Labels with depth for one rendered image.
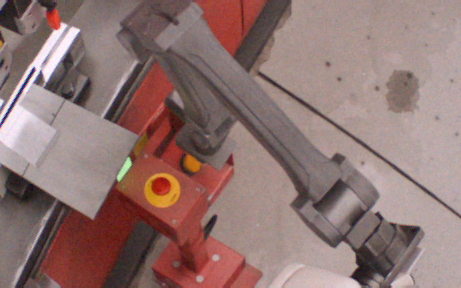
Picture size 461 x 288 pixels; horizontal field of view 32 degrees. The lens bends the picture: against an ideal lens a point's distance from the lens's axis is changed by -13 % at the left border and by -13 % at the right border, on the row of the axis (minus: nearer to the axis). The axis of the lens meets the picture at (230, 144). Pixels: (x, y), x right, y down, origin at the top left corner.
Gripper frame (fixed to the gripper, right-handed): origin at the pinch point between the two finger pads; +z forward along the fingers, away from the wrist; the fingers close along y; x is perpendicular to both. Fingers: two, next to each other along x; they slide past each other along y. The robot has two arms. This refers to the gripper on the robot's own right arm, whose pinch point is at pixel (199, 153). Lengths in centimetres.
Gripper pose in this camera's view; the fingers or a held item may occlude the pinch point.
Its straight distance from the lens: 180.2
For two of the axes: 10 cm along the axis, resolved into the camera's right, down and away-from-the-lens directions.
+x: -5.5, 7.7, -3.2
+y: -8.1, -5.8, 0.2
